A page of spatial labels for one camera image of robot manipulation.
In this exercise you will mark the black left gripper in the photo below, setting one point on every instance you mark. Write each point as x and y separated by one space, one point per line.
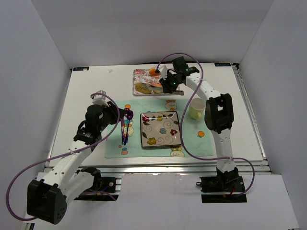
116 114

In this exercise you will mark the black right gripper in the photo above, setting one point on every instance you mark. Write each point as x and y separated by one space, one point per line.
168 84

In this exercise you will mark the herb bread slice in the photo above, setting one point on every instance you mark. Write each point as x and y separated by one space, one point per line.
141 88

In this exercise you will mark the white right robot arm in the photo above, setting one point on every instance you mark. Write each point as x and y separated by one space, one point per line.
219 114

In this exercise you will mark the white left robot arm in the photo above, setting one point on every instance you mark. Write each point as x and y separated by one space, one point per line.
48 198

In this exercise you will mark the iridescent table knife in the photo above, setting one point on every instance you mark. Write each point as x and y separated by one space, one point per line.
123 133

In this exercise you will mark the orange round bun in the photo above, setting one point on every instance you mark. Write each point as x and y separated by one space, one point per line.
152 72

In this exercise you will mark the small round bun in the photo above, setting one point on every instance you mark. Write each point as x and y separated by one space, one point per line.
156 88

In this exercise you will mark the purple spoon upper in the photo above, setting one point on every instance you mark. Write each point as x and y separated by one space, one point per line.
129 112

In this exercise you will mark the light green mug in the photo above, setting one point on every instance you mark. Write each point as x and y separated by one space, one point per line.
196 108

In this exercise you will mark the right corner table label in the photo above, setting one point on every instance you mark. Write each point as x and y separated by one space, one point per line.
222 64

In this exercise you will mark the corner table label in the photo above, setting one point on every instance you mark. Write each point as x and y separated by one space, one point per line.
222 64
80 69

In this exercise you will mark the floral rectangular tray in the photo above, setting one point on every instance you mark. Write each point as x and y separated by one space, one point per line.
142 76

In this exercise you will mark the left corner table label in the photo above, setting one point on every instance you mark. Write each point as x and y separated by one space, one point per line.
80 69

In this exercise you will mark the square floral ceramic plate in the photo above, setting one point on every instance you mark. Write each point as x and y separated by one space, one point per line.
159 129

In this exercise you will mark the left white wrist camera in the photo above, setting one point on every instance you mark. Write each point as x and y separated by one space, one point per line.
99 98

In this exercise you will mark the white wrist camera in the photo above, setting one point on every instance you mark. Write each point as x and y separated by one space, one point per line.
99 98
161 69

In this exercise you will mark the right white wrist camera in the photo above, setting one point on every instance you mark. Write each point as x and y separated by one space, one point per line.
161 69

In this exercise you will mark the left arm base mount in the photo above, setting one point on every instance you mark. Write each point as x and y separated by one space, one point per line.
104 188

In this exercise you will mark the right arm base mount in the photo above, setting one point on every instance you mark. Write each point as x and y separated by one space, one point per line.
225 187

